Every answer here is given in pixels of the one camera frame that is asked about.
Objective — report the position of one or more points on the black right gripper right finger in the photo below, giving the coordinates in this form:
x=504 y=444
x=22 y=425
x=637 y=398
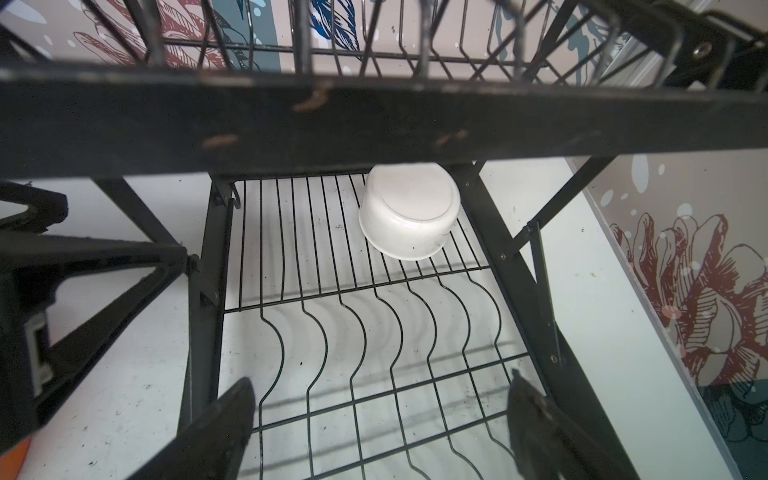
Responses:
x=547 y=444

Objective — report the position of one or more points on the white plastic bowl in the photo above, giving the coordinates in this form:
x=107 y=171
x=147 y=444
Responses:
x=408 y=210

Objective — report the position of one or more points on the orange plastic bowl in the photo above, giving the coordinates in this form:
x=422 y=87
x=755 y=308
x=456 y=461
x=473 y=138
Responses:
x=12 y=461

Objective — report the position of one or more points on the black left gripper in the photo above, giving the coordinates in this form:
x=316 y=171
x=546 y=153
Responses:
x=132 y=396

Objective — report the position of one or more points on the black wire dish rack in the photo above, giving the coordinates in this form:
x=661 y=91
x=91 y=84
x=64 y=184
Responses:
x=611 y=244

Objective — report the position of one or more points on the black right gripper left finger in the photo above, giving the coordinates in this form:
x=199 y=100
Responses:
x=213 y=445

